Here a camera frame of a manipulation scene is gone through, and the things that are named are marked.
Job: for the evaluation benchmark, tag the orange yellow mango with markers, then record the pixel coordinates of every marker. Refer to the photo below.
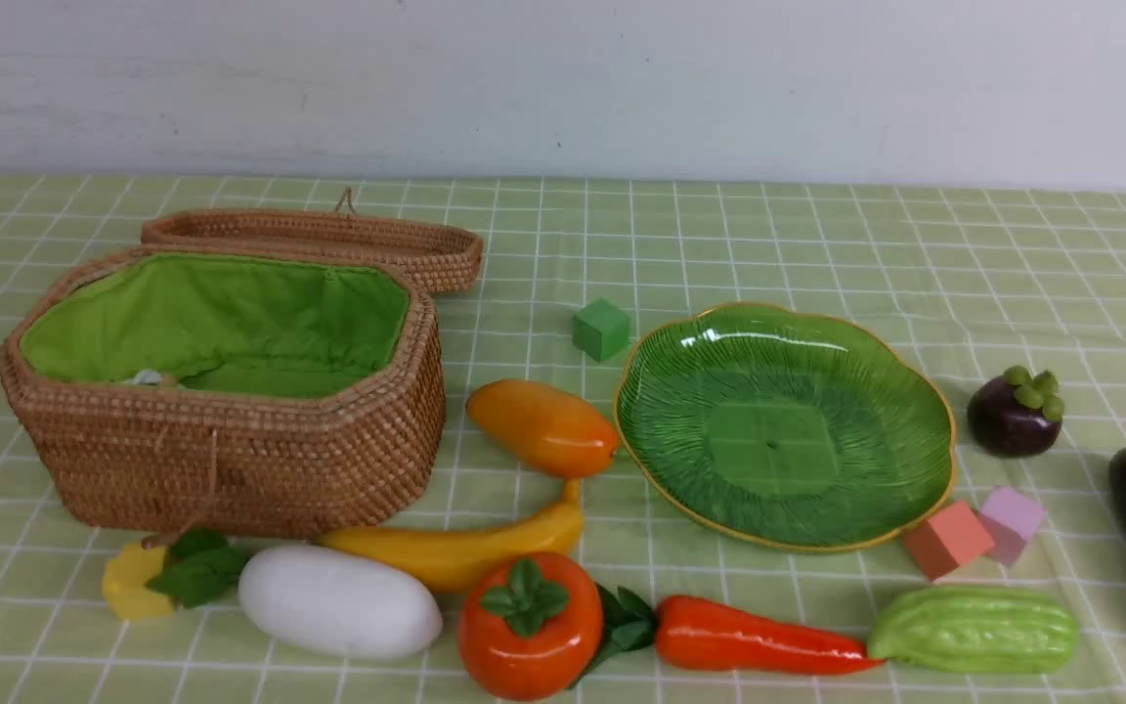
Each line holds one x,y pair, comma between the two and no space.
548,429

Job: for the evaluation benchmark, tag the yellow banana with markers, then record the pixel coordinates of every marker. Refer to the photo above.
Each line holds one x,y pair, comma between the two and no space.
451,562

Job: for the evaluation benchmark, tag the orange persimmon green calyx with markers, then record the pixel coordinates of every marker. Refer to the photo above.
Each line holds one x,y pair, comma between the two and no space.
530,627

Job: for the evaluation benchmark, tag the orange carrot green leaves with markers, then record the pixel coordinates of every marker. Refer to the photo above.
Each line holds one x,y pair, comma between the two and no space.
695,633

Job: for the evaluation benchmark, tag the green foam cube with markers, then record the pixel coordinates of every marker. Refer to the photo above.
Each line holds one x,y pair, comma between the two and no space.
601,329

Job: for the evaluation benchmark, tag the woven wicker basket lid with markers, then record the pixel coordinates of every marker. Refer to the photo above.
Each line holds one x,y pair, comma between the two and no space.
437,258

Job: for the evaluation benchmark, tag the green leaf-shaped glass plate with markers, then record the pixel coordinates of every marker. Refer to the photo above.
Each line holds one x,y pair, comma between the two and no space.
795,432

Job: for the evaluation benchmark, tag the woven wicker basket green lining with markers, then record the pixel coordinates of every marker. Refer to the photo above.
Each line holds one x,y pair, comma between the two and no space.
257,393

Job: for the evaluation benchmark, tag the green checkered tablecloth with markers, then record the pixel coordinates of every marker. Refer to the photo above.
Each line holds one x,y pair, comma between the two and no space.
963,282

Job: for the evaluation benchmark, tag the salmon pink foam cube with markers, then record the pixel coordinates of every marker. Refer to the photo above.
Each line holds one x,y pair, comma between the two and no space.
947,541

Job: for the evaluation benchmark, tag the purple mangosteen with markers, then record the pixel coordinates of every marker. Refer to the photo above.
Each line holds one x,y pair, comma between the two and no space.
1017,414

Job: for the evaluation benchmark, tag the lilac foam cube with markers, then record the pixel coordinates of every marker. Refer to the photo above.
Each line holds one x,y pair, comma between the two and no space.
1012,519

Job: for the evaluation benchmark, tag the green bitter gourd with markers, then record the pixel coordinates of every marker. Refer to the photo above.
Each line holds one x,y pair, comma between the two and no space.
975,629

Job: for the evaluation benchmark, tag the yellow foam block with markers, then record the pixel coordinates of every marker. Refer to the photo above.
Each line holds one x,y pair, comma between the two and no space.
125,583

